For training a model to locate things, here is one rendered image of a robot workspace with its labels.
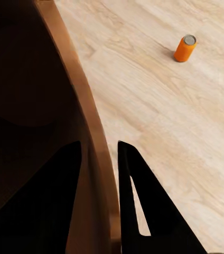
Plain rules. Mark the trash can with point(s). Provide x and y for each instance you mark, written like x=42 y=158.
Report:
x=45 y=103

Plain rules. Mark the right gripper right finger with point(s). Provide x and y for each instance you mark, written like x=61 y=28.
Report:
x=170 y=233

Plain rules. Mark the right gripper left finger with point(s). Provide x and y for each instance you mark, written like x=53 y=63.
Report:
x=36 y=220

